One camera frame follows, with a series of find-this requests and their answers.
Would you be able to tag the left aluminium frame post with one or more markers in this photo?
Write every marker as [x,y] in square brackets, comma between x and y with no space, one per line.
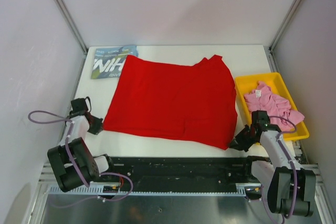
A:
[71,24]

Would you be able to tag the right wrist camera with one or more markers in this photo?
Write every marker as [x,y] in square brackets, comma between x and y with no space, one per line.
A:
[260,117]

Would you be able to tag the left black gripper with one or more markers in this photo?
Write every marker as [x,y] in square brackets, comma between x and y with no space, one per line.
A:
[98,127]

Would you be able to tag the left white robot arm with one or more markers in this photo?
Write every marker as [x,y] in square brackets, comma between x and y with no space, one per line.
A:
[71,161]

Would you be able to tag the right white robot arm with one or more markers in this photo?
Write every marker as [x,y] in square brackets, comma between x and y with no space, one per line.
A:
[288,187]

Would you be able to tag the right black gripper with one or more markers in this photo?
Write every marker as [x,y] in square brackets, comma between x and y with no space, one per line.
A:
[238,143]

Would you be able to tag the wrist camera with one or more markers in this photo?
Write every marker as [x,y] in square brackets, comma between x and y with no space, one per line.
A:
[81,104]
[260,117]

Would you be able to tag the folded blue printed t shirt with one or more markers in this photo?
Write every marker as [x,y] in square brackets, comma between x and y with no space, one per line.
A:
[108,62]

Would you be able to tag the right aluminium frame post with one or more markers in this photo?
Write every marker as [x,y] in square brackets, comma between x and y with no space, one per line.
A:
[294,7]

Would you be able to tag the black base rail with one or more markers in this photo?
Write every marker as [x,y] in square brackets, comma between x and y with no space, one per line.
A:
[195,173]

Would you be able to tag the pink t shirt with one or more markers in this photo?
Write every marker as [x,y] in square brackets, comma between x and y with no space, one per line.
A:
[278,108]

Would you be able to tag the yellow plastic tray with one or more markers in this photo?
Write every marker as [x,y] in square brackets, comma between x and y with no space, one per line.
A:
[245,84]

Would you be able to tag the grey slotted cable duct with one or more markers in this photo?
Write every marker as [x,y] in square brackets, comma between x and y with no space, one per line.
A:
[221,190]

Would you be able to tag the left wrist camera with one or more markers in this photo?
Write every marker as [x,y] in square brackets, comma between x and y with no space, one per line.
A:
[81,104]

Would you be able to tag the aluminium frame post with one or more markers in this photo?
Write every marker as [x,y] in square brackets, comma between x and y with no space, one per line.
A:
[294,7]
[71,24]

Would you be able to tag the red t shirt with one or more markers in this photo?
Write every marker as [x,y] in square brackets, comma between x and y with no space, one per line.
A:
[188,103]

